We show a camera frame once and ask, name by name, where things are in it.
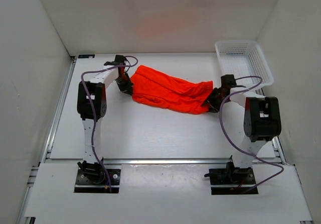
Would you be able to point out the orange shorts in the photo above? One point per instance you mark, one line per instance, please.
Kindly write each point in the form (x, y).
(157, 89)

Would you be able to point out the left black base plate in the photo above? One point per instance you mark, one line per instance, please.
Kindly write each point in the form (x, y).
(85, 185)

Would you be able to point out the aluminium front rail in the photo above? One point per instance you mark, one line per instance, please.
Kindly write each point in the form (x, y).
(159, 161)

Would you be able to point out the white plastic basket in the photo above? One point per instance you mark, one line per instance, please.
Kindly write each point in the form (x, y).
(245, 60)

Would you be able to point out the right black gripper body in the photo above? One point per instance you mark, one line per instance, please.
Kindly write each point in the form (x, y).
(221, 96)

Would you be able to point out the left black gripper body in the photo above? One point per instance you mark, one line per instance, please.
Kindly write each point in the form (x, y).
(125, 75)

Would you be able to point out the black corner label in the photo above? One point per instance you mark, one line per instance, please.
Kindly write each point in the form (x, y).
(86, 56)

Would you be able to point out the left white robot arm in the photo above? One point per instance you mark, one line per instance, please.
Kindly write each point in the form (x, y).
(92, 108)

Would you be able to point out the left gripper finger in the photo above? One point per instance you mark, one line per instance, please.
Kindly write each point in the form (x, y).
(127, 88)
(122, 83)

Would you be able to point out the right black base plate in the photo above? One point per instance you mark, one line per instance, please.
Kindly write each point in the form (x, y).
(223, 182)

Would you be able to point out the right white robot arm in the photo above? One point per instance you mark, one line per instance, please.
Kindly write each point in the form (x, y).
(261, 120)

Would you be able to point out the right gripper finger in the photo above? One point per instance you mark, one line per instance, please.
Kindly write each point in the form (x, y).
(214, 107)
(211, 99)

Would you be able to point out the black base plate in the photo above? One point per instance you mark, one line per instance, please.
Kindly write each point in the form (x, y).
(85, 185)
(223, 182)

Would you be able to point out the aluminium left rail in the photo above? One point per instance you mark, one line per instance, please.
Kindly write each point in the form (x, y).
(56, 118)

